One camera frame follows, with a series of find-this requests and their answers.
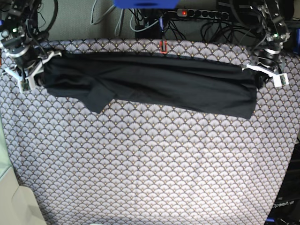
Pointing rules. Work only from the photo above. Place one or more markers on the black power strip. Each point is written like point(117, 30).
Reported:
point(202, 14)

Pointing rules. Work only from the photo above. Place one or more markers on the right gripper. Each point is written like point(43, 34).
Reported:
point(26, 57)

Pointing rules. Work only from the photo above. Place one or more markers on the white camera bracket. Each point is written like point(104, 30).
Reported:
point(26, 81)
point(279, 79)

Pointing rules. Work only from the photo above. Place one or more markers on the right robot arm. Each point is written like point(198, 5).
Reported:
point(20, 40)

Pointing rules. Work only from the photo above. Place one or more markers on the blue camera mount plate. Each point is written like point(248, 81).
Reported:
point(146, 4)

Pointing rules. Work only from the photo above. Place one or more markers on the red table clamp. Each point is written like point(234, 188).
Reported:
point(163, 46)

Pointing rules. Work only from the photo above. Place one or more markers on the fan-patterned tablecloth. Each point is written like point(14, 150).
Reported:
point(138, 164)

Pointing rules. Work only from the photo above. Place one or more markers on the dark grey T-shirt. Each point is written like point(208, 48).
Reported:
point(198, 85)

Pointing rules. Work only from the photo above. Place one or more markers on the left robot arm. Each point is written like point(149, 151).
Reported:
point(270, 24)

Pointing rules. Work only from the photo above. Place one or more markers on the cream cabinet corner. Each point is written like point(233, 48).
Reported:
point(18, 205)

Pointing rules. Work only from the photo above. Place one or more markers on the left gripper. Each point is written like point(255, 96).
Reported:
point(268, 58)

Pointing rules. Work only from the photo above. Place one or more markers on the black OpenArm box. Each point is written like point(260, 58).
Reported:
point(286, 208)

